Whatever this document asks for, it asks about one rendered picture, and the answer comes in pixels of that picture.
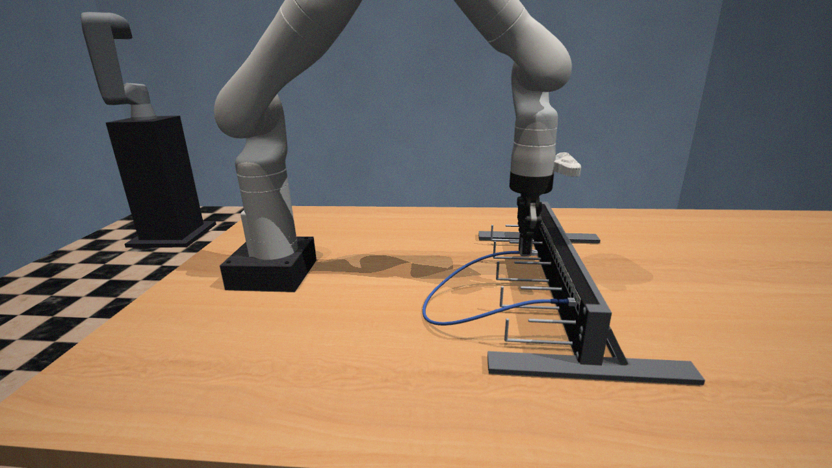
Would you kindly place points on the blue patch cable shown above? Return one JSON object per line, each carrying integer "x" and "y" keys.
{"x": 552, "y": 301}

